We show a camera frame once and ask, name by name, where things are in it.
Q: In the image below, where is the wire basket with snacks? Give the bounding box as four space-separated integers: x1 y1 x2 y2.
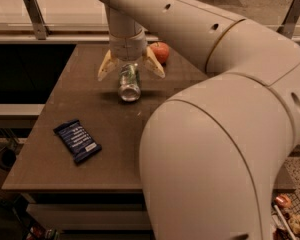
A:
271 193 300 240

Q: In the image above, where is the metal railing bracket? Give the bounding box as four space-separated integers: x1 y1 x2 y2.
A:
23 0 49 40
277 0 300 39

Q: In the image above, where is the dark round bin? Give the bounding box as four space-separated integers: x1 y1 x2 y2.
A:
0 149 16 171

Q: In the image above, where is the red apple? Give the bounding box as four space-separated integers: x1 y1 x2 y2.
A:
150 42 170 64

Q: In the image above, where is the green soda can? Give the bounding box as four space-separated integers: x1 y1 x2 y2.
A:
118 63 141 102

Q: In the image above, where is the left metal railing bracket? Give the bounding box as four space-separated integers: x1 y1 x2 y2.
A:
23 0 49 40

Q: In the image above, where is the blue snack bar wrapper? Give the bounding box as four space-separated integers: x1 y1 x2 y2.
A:
53 119 102 164

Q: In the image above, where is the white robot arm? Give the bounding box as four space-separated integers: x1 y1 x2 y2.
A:
99 0 300 240

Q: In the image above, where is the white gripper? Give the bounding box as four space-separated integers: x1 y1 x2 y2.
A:
98 29 165 81

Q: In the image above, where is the white drawer under table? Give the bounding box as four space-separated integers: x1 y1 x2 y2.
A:
27 204 151 231

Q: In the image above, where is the right metal railing bracket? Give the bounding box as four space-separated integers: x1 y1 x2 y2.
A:
277 0 300 39

